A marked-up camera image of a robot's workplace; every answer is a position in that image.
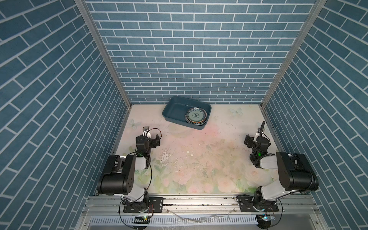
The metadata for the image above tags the teal patterned plate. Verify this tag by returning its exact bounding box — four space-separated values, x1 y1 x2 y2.
185 107 208 125

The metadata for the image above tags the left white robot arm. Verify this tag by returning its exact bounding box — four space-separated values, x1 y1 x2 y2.
97 131 162 206

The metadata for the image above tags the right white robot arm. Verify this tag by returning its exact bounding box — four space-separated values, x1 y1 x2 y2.
244 134 319 204

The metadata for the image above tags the teal plastic bin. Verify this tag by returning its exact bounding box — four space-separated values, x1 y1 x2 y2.
162 96 212 130

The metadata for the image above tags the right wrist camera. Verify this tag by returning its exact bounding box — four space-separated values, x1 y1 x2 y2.
254 128 262 142

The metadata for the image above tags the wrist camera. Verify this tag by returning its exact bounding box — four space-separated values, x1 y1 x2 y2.
254 128 262 142
142 126 151 138

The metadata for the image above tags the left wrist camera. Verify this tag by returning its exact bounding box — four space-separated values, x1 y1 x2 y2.
142 126 151 138

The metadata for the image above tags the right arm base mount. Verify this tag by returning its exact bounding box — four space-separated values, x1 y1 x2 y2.
235 195 279 212

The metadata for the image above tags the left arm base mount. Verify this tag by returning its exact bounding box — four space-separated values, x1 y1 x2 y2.
123 196 164 214

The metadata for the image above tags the aluminium front rail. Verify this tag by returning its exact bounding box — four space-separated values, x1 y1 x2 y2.
76 194 328 230

